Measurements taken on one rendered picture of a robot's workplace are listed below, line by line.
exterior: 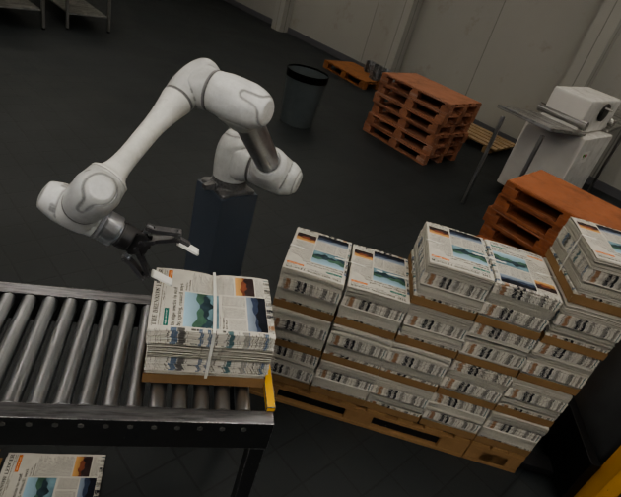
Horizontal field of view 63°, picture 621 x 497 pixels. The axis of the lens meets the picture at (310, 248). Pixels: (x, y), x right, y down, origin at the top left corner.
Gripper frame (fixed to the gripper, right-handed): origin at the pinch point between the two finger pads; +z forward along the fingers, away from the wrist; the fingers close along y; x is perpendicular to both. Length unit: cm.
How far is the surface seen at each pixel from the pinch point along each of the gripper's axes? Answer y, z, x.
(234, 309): 2.9, 20.9, 3.0
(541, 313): -51, 140, -18
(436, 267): -36, 96, -33
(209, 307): 6.4, 14.1, 3.0
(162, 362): 23.9, 9.7, 13.9
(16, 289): 55, -31, -24
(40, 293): 51, -24, -23
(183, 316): 9.5, 7.4, 8.2
